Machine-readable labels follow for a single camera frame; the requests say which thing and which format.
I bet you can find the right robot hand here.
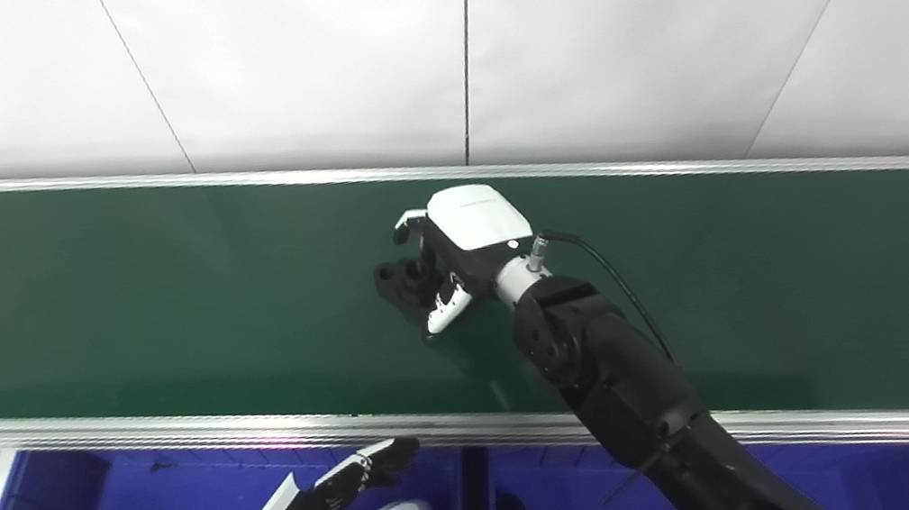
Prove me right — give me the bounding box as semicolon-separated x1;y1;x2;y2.
387;176;549;341

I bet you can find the green conveyor belt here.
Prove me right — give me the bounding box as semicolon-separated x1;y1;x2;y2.
0;19;909;510
0;30;909;510

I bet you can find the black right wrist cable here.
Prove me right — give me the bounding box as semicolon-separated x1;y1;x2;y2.
524;212;678;383

